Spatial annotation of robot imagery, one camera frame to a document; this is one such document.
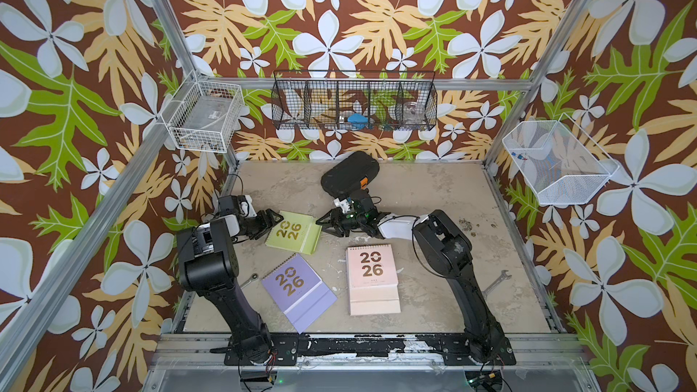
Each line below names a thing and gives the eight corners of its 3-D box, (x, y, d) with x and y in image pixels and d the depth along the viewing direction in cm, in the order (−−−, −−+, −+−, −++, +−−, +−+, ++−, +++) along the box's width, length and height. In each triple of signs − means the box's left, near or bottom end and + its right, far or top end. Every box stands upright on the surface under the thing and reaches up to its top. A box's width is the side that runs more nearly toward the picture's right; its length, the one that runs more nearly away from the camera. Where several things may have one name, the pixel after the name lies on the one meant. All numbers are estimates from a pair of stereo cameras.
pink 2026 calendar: (346, 315, 82) (346, 310, 78) (346, 251, 95) (346, 245, 91) (398, 315, 82) (401, 310, 78) (391, 251, 95) (393, 245, 91)
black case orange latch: (319, 186, 113) (318, 177, 109) (360, 157, 125) (360, 148, 120) (343, 205, 107) (342, 197, 103) (383, 173, 118) (384, 164, 114)
